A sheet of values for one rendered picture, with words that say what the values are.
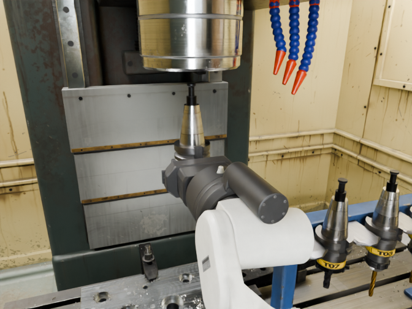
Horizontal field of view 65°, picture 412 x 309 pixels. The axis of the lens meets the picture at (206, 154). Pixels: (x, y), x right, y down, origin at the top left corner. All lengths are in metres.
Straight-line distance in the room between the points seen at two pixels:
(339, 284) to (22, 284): 1.23
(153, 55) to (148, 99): 0.49
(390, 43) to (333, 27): 0.28
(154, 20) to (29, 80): 0.59
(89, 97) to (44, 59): 0.15
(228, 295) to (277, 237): 0.08
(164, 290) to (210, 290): 0.48
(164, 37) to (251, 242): 0.29
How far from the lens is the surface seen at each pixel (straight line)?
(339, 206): 0.58
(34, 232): 1.59
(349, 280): 1.06
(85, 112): 0.96
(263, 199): 0.32
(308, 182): 1.85
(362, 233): 0.66
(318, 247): 0.59
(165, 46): 0.47
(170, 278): 0.86
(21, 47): 1.00
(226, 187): 0.39
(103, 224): 1.11
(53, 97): 1.01
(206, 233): 0.35
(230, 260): 0.33
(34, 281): 1.63
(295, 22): 0.57
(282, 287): 0.69
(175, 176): 0.51
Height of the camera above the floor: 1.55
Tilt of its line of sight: 20 degrees down
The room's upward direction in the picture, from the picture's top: straight up
